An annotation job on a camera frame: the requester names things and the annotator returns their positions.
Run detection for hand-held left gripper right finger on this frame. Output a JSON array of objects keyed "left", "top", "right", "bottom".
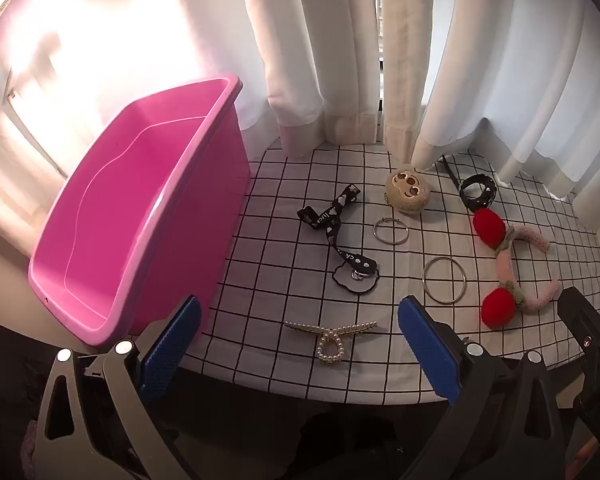
[{"left": 399, "top": 295, "right": 563, "bottom": 480}]

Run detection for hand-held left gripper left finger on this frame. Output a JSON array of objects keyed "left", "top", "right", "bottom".
[{"left": 35, "top": 295, "right": 203, "bottom": 480}]

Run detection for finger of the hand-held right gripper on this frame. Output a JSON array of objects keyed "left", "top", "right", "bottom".
[{"left": 557, "top": 286, "right": 600, "bottom": 363}]

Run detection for small silver bangle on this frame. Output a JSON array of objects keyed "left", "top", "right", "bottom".
[{"left": 372, "top": 216, "right": 409, "bottom": 247}]

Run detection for pink plastic bin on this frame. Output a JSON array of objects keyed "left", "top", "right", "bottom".
[{"left": 28, "top": 74, "right": 253, "bottom": 348}]

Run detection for beige plush sloth keychain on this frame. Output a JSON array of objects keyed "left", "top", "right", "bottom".
[{"left": 384, "top": 170, "right": 429, "bottom": 216}]

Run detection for large silver bangle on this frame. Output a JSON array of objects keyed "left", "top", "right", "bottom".
[{"left": 422, "top": 256, "right": 468, "bottom": 305}]

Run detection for pearl hair clip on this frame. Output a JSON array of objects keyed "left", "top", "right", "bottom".
[{"left": 284, "top": 320, "right": 379, "bottom": 367}]

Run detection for pink crochet headband red pompoms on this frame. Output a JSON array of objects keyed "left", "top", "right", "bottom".
[{"left": 471, "top": 208, "right": 563, "bottom": 330}]

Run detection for white black checkered tablecloth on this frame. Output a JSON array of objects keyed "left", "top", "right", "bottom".
[{"left": 177, "top": 142, "right": 600, "bottom": 406}]

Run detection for white curtain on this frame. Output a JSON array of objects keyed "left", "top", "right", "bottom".
[
  {"left": 412, "top": 0, "right": 600, "bottom": 203},
  {"left": 235, "top": 0, "right": 381, "bottom": 158}
]

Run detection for beige curtain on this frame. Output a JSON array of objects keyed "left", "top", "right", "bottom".
[{"left": 381, "top": 0, "right": 438, "bottom": 161}]

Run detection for black printed ribbon keychain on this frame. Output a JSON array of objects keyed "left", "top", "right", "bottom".
[{"left": 296, "top": 184, "right": 381, "bottom": 297}]

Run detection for black strap bracelet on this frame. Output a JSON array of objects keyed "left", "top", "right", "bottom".
[{"left": 441, "top": 154, "right": 498, "bottom": 209}]

